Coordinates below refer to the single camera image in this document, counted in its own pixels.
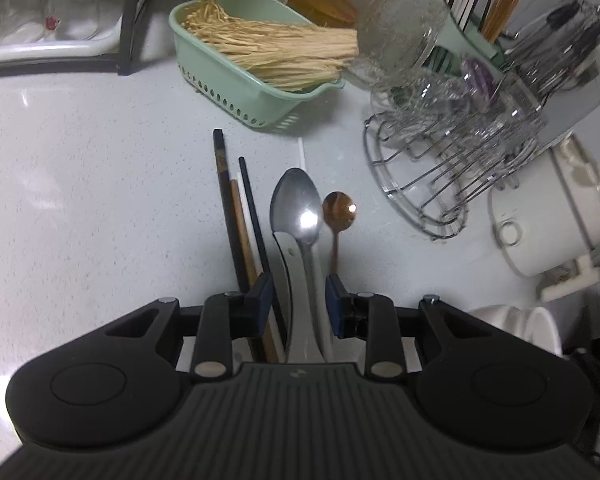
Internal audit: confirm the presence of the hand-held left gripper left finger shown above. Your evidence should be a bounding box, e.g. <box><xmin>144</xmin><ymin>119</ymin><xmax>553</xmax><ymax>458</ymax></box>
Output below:
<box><xmin>105</xmin><ymin>272</ymin><xmax>274</xmax><ymax>382</ymax></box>

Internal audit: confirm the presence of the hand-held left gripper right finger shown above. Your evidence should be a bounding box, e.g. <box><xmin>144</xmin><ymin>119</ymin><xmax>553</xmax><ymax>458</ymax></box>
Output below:
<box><xmin>325</xmin><ymin>274</ymin><xmax>486</xmax><ymax>381</ymax></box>

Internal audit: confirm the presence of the light wooden chopstick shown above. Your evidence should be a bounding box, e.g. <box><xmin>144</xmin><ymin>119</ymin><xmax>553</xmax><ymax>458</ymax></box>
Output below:
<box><xmin>229</xmin><ymin>179</ymin><xmax>279</xmax><ymax>364</ymax></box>

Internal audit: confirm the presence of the small copper spoon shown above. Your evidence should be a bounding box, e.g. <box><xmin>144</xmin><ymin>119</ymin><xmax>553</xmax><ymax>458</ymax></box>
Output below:
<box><xmin>321</xmin><ymin>190</ymin><xmax>358</xmax><ymax>286</ymax></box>

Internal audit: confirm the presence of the thin black chopstick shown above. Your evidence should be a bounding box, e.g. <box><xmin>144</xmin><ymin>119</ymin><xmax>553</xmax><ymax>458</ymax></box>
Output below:
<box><xmin>238</xmin><ymin>156</ymin><xmax>287</xmax><ymax>363</ymax></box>

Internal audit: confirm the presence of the large silver metal spoon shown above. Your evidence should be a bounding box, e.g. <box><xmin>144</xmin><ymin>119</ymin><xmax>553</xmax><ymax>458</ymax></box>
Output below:
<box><xmin>270</xmin><ymin>167</ymin><xmax>333</xmax><ymax>361</ymax></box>

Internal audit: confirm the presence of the dark brown chopstick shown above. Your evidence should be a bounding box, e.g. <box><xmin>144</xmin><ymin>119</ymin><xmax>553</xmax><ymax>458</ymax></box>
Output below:
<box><xmin>212</xmin><ymin>129</ymin><xmax>266</xmax><ymax>363</ymax></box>

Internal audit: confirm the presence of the white plastic jar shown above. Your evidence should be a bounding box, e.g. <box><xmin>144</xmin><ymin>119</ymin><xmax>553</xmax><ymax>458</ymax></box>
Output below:
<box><xmin>470</xmin><ymin>304</ymin><xmax>564</xmax><ymax>357</ymax></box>

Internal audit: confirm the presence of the green plastic basket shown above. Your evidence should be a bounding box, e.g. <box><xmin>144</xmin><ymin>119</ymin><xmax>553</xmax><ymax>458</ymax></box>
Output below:
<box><xmin>168</xmin><ymin>0</ymin><xmax>346</xmax><ymax>128</ymax></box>

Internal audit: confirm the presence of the white electric cooker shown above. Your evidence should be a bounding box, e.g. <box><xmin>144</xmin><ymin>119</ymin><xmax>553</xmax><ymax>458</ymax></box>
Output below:
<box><xmin>487</xmin><ymin>135</ymin><xmax>600</xmax><ymax>304</ymax></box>

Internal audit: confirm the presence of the cluster of small clear glasses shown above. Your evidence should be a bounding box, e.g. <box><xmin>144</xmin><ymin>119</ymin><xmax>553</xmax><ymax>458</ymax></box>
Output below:
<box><xmin>370</xmin><ymin>57</ymin><xmax>547</xmax><ymax>163</ymax></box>

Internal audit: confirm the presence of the enoki mushroom bundle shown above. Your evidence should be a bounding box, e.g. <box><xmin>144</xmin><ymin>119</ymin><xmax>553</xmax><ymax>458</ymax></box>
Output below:
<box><xmin>180</xmin><ymin>0</ymin><xmax>360</xmax><ymax>92</ymax></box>

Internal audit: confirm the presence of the purple scrubber ball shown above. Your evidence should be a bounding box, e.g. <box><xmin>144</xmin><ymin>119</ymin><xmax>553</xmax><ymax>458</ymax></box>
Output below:
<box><xmin>461</xmin><ymin>57</ymin><xmax>496</xmax><ymax>103</ymax></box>

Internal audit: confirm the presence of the textured glass mug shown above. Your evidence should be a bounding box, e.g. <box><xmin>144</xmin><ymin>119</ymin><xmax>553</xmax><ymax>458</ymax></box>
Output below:
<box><xmin>345</xmin><ymin>0</ymin><xmax>448</xmax><ymax>87</ymax></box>

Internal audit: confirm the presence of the green plastic utensil holder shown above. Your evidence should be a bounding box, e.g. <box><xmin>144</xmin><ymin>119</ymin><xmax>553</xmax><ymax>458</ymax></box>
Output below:
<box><xmin>427</xmin><ymin>0</ymin><xmax>512</xmax><ymax>77</ymax></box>

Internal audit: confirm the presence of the black metal dish rack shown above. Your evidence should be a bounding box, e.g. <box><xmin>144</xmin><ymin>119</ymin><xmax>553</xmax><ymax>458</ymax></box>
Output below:
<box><xmin>0</xmin><ymin>0</ymin><xmax>161</xmax><ymax>80</ymax></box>

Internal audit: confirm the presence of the white drip tray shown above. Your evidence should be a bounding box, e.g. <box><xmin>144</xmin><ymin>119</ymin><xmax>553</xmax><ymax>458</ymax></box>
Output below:
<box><xmin>0</xmin><ymin>22</ymin><xmax>126</xmax><ymax>67</ymax></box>

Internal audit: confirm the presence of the chrome wire glass rack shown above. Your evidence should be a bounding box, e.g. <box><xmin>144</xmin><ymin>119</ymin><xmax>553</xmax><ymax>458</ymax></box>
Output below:
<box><xmin>362</xmin><ymin>110</ymin><xmax>547</xmax><ymax>241</ymax></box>

